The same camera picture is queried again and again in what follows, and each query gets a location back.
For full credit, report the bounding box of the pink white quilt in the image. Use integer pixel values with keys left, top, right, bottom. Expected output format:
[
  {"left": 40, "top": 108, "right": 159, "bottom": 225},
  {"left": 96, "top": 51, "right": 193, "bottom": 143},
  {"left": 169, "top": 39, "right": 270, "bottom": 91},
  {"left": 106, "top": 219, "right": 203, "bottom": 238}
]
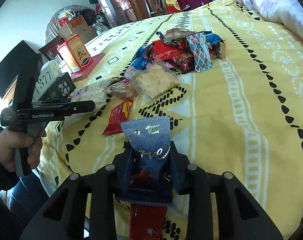
[{"left": 236, "top": 0, "right": 303, "bottom": 40}]

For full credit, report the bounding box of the red yellow gift box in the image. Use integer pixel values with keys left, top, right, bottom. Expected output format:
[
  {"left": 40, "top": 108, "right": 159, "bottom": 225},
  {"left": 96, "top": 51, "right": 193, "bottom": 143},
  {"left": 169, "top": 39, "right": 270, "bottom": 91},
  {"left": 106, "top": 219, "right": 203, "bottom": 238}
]
[{"left": 164, "top": 0, "right": 181, "bottom": 14}]

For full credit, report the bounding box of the blue love snack packet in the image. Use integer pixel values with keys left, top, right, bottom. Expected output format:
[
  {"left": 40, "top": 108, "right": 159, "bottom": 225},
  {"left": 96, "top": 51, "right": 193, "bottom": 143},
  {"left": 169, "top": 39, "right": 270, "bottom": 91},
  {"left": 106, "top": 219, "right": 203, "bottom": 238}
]
[{"left": 113, "top": 116, "right": 173, "bottom": 206}]

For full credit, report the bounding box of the pile of assorted snacks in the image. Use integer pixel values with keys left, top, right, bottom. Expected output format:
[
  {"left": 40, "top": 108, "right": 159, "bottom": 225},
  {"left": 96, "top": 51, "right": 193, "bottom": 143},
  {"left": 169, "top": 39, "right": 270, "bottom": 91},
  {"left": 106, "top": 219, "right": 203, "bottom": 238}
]
[{"left": 125, "top": 28, "right": 226, "bottom": 77}]

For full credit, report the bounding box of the puffed rice snack bag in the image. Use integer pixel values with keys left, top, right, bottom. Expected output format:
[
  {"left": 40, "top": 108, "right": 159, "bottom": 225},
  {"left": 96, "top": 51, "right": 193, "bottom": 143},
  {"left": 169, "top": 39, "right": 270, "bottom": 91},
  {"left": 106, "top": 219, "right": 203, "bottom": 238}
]
[{"left": 63, "top": 77, "right": 120, "bottom": 128}]

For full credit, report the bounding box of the flat red box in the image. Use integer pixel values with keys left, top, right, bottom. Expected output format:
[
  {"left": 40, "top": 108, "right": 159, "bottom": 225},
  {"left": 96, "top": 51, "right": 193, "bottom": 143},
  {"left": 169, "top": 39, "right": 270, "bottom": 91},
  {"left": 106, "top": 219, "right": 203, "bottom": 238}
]
[{"left": 71, "top": 53, "right": 105, "bottom": 82}]

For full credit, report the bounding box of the person's left hand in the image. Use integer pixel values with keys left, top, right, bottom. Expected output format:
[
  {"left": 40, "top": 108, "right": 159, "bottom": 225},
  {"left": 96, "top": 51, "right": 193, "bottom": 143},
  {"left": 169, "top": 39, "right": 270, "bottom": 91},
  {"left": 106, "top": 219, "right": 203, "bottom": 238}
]
[{"left": 0, "top": 128, "right": 47, "bottom": 172}]

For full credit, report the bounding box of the yellow patterned bedspread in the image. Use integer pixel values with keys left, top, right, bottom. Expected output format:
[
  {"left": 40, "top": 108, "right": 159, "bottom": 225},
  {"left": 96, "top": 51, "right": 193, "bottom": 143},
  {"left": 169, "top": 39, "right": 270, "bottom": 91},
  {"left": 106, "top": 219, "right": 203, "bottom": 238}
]
[{"left": 37, "top": 0, "right": 303, "bottom": 240}]

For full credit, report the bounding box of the red snack packet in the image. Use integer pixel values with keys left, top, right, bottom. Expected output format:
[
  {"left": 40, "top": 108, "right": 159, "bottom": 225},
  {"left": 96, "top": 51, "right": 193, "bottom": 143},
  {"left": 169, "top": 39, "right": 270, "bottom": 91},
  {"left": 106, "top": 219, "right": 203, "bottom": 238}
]
[{"left": 102, "top": 99, "right": 133, "bottom": 135}]

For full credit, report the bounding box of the dark wooden chair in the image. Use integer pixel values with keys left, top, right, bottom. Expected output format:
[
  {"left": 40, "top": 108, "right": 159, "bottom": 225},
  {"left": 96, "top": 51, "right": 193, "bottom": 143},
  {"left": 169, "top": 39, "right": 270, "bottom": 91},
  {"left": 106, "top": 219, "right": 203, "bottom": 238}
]
[{"left": 143, "top": 0, "right": 167, "bottom": 17}]

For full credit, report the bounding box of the upper cardboard box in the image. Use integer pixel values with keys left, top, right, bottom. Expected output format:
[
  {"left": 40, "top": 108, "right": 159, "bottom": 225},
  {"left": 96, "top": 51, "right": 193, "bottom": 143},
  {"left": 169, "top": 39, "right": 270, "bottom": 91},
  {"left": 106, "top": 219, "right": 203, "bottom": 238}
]
[{"left": 59, "top": 16, "right": 98, "bottom": 44}]

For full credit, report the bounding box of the white grey box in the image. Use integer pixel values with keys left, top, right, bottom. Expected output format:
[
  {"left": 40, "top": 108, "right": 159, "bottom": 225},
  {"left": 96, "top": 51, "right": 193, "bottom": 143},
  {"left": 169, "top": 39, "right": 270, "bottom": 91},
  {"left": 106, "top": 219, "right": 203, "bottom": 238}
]
[{"left": 33, "top": 60, "right": 61, "bottom": 102}]

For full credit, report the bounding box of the pale cracker packet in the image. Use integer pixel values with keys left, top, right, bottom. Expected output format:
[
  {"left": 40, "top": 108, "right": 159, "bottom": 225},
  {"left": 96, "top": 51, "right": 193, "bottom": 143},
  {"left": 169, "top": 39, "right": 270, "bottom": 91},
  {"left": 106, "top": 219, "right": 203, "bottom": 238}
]
[{"left": 125, "top": 61, "right": 181, "bottom": 102}]

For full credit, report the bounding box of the black patterned box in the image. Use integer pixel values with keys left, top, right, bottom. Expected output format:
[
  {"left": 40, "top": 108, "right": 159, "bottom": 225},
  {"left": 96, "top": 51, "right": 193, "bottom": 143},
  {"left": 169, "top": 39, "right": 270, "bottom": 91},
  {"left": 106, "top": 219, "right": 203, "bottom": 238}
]
[{"left": 39, "top": 72, "right": 75, "bottom": 101}]

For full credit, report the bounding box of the orange red carton box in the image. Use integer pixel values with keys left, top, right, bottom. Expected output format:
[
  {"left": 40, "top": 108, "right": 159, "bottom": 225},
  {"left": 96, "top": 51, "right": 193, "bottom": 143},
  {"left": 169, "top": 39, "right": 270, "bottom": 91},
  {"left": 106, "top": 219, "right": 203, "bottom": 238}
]
[{"left": 57, "top": 34, "right": 92, "bottom": 73}]

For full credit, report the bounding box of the brown biscuit packet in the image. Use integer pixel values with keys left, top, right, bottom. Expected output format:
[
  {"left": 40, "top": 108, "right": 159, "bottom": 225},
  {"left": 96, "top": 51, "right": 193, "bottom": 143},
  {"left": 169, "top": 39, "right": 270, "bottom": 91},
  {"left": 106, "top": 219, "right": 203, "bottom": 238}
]
[{"left": 106, "top": 81, "right": 137, "bottom": 99}]

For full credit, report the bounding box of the black television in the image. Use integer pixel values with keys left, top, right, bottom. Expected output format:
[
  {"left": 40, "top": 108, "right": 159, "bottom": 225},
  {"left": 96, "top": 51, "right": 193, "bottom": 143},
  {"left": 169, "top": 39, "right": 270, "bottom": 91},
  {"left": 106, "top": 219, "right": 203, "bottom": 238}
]
[{"left": 0, "top": 40, "right": 36, "bottom": 97}]

